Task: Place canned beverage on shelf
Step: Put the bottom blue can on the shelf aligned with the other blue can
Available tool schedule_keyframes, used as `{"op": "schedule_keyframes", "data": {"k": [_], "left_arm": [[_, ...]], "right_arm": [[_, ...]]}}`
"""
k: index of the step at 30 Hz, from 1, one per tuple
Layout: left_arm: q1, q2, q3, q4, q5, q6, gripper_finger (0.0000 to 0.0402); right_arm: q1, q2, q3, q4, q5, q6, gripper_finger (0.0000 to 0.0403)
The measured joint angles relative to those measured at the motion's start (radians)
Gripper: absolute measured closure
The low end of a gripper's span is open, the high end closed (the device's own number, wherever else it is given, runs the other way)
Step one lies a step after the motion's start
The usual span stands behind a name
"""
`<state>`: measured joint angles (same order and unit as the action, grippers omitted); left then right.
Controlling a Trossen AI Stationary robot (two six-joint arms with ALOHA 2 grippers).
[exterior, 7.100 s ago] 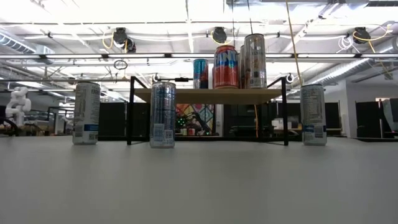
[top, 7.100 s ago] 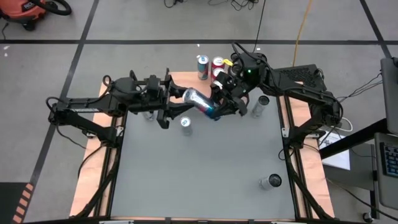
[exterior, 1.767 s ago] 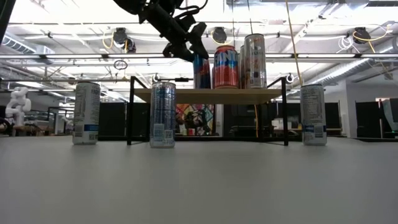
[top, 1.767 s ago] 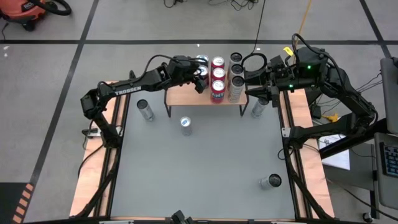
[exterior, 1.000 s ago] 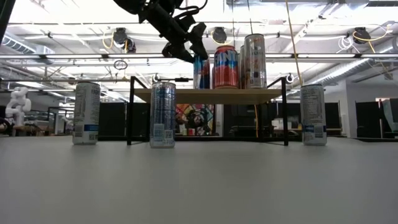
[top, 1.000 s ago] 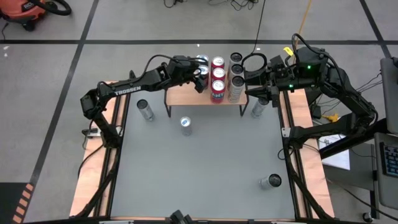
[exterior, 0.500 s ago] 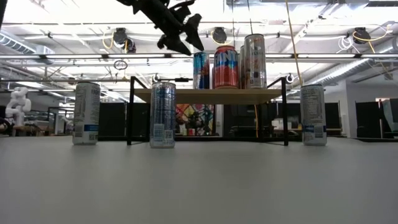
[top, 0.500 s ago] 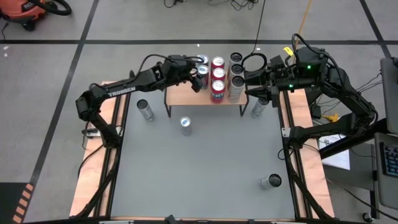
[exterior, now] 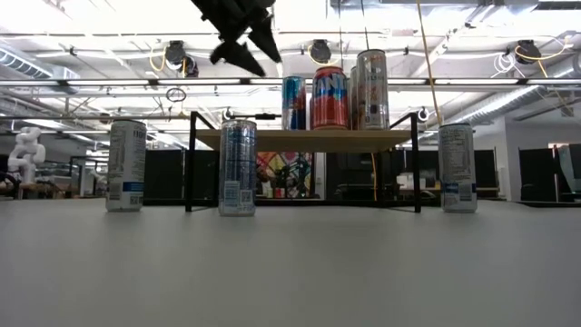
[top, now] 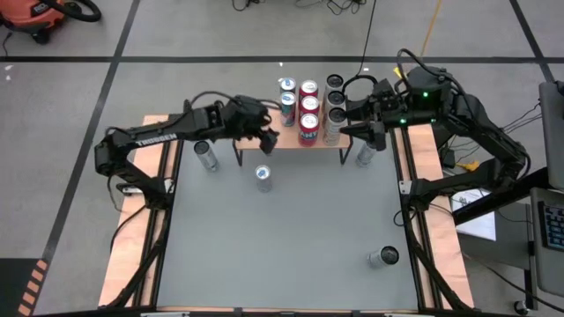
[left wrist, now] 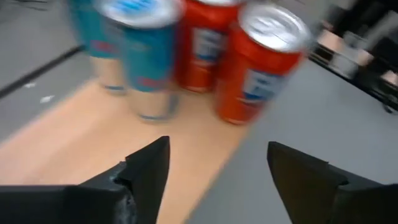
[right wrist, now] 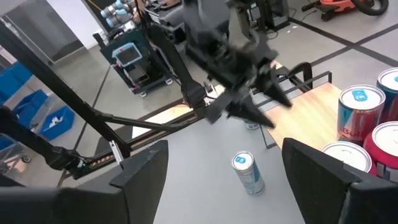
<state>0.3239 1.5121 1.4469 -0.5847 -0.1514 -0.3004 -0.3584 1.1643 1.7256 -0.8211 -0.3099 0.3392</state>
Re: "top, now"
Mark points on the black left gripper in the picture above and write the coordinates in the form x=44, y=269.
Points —
x=242, y=116

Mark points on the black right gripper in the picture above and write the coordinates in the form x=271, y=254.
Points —
x=392, y=110

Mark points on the white Celsius can black lid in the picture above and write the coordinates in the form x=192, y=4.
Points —
x=336, y=123
x=336, y=98
x=335, y=81

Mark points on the white blue slim can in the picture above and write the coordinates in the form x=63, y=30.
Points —
x=388, y=255
x=365, y=154
x=206, y=155

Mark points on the pale silver-blue Red Bull can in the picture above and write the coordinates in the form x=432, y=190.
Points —
x=263, y=177

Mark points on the red Fanta strawberry can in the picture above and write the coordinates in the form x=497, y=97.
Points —
x=308, y=88
x=309, y=105
x=308, y=127

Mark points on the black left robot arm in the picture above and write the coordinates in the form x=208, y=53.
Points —
x=150, y=134

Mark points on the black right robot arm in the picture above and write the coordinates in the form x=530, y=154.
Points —
x=484, y=132

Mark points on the wooden shelf with black legs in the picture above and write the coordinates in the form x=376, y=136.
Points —
x=286, y=140

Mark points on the yellow tape tag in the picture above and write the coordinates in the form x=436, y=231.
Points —
x=398, y=72

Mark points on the white paper sheet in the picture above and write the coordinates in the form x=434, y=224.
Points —
x=482, y=224

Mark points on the black diagonal beam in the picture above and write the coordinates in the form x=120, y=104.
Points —
x=502, y=204

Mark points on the black keyboard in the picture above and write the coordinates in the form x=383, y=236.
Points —
x=553, y=224

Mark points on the orange shop vacuum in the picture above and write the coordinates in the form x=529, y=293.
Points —
x=31, y=13

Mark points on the black mat with orange stripes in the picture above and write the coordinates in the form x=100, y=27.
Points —
x=13, y=282

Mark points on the black aluminium rig frame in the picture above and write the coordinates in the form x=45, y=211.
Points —
x=207, y=117

